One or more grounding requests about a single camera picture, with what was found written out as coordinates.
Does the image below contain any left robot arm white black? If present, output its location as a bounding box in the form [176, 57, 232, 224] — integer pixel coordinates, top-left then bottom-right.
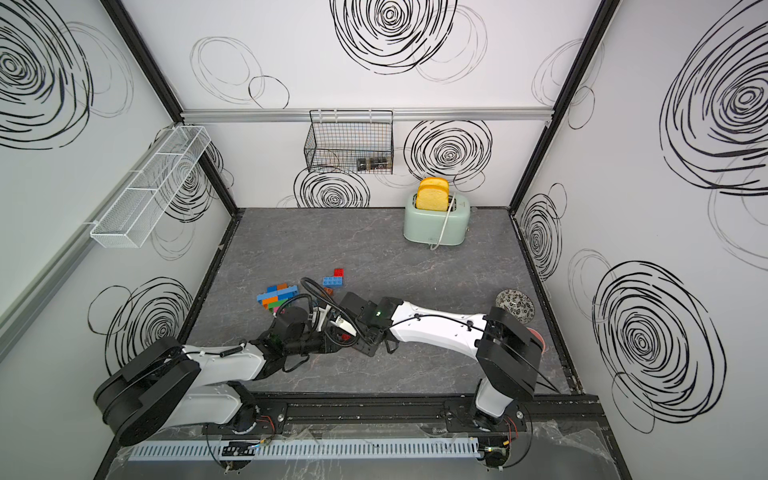
[93, 307, 358, 446]

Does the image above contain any black corner frame post right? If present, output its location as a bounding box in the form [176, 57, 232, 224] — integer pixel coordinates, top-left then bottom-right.
[508, 0, 620, 215]

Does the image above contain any patterned ceramic bowl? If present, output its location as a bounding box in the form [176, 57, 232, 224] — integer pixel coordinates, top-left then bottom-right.
[495, 289, 535, 324]

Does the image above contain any grey wall rail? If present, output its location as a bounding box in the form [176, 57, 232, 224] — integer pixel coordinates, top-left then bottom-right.
[181, 106, 554, 124]

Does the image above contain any yellow toast slice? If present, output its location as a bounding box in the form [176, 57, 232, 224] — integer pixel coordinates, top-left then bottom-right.
[415, 177, 450, 211]

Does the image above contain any green lego brick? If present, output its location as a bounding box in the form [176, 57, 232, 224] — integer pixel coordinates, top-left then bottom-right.
[267, 300, 284, 311]

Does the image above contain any white toaster cable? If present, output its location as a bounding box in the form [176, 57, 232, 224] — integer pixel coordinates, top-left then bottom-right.
[429, 194, 457, 251]

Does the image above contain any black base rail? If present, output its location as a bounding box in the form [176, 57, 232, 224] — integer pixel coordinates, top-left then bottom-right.
[235, 392, 606, 435]

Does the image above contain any black wire wall basket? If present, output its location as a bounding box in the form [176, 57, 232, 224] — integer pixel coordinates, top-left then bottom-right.
[303, 120, 395, 175]

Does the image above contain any black corner frame post left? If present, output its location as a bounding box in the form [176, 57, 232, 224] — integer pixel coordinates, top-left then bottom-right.
[100, 0, 239, 217]

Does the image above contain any white cable duct strip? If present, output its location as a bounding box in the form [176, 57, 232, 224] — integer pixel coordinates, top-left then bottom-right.
[128, 438, 481, 462]

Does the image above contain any white wire wall shelf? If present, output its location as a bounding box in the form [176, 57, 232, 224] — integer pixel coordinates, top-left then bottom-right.
[90, 126, 212, 249]

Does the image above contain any black corner frame post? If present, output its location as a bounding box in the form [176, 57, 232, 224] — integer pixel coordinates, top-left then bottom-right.
[508, 0, 620, 215]
[100, 0, 239, 217]

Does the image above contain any light blue long lego brick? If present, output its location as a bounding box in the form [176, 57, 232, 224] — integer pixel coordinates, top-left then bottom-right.
[322, 276, 344, 288]

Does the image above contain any pink plastic cup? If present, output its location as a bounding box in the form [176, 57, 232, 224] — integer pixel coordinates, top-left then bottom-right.
[528, 328, 547, 353]

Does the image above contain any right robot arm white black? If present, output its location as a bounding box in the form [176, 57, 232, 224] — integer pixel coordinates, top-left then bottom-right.
[328, 293, 545, 424]

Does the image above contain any mint green toaster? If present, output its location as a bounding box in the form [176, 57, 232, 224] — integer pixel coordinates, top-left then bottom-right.
[403, 194, 471, 246]

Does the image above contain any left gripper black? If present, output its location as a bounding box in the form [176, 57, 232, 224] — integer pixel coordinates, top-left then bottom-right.
[285, 326, 351, 358]

